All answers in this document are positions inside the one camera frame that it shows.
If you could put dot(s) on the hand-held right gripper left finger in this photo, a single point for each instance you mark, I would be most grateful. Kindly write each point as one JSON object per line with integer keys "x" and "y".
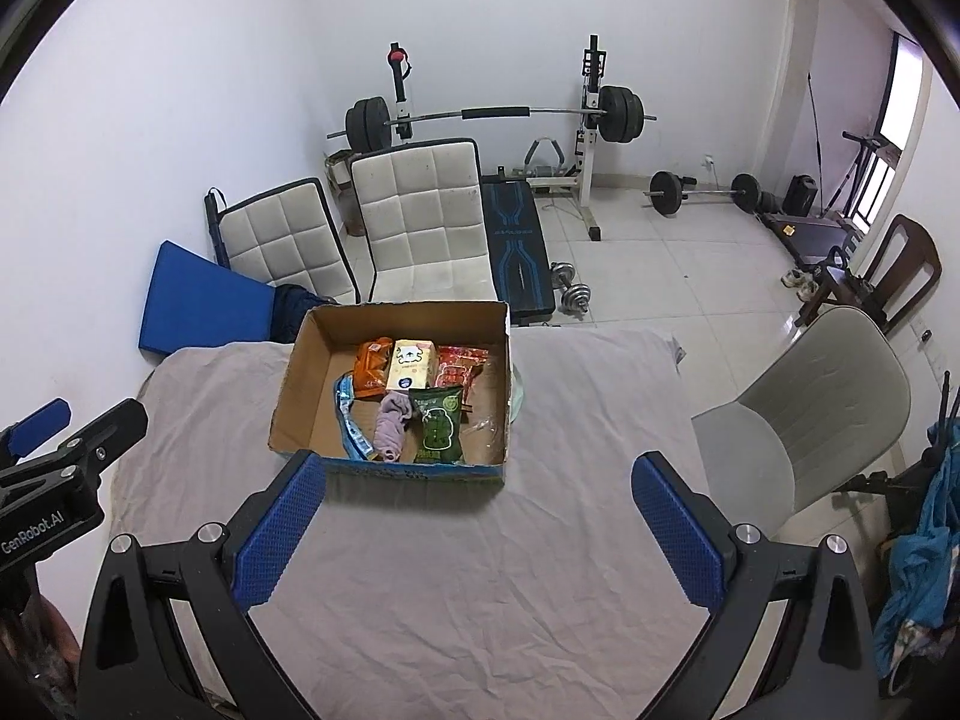
{"x": 277, "y": 529}

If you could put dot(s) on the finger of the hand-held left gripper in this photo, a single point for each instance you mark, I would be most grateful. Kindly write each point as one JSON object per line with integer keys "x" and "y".
{"x": 112, "y": 431}
{"x": 37, "y": 420}

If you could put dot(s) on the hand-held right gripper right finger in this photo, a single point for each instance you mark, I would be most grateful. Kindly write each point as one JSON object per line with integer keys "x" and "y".
{"x": 679, "y": 532}

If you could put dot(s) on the blue white snack packet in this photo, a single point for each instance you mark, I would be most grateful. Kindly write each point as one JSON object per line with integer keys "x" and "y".
{"x": 349, "y": 420}

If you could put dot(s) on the cardboard box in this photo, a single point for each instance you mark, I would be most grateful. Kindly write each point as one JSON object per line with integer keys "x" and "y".
{"x": 300, "y": 397}

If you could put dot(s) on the purple sock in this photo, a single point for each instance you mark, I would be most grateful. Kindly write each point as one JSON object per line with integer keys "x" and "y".
{"x": 390, "y": 427}

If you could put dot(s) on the orange snack packet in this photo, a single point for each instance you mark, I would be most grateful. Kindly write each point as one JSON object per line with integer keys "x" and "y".
{"x": 371, "y": 371}

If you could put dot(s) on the green snack packet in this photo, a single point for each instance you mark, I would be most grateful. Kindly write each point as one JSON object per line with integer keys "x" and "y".
{"x": 439, "y": 431}

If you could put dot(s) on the yellow tissue pack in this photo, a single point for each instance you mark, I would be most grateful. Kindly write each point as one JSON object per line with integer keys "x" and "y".
{"x": 411, "y": 366}

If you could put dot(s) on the red snack packet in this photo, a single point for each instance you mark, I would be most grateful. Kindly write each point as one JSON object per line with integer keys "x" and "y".
{"x": 457, "y": 371}

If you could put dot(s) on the person's left hand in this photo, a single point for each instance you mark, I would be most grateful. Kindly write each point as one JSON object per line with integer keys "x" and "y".
{"x": 56, "y": 637}

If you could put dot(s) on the blue foam mat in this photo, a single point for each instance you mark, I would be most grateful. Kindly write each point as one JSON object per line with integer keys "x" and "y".
{"x": 199, "y": 300}

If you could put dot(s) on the grey tablecloth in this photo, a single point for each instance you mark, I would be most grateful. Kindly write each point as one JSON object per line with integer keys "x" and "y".
{"x": 487, "y": 585}

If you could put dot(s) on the grey plastic chair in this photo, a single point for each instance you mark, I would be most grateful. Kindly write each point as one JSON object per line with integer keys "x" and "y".
{"x": 825, "y": 390}

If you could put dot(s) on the pale plastic bag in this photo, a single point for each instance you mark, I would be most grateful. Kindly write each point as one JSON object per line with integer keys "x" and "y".
{"x": 517, "y": 394}

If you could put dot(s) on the dark blue garment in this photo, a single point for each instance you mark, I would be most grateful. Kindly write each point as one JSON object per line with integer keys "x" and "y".
{"x": 296, "y": 311}

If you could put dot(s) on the blue clothing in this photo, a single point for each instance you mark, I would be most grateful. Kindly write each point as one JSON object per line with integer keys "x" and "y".
{"x": 922, "y": 540}

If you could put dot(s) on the white quilted chair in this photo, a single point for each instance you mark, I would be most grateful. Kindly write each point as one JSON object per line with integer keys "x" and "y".
{"x": 420, "y": 225}
{"x": 281, "y": 240}

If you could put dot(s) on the chrome dumbbell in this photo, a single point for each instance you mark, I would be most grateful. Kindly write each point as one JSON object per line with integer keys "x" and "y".
{"x": 562, "y": 275}
{"x": 576, "y": 298}

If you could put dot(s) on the pair of shoes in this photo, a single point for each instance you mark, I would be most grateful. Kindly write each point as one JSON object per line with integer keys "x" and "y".
{"x": 799, "y": 281}

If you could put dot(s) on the black antennas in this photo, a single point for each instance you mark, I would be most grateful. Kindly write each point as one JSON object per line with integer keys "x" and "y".
{"x": 946, "y": 397}

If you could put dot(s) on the black weight bench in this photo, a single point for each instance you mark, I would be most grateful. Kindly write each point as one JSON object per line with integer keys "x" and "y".
{"x": 517, "y": 255}

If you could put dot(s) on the black treadmill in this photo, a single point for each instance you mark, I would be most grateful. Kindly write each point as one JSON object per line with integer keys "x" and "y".
{"x": 817, "y": 236}

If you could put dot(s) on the short barbell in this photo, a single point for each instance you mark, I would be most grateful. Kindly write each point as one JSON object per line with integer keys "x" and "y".
{"x": 705, "y": 197}

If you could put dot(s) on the black speaker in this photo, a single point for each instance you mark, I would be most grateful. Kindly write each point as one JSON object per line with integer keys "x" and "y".
{"x": 801, "y": 195}

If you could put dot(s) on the white barbell rack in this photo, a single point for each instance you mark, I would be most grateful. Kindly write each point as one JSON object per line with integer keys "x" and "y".
{"x": 589, "y": 180}

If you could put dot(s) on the brown wooden chair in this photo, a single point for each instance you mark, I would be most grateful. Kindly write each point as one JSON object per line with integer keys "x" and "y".
{"x": 913, "y": 251}

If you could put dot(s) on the black exercise stand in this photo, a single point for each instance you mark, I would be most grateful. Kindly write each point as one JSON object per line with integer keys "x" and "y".
{"x": 862, "y": 157}

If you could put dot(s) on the black leaning pole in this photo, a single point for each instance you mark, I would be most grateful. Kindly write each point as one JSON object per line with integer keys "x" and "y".
{"x": 815, "y": 135}

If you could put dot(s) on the barbell with black plates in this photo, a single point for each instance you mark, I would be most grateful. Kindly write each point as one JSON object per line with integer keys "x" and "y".
{"x": 495, "y": 112}

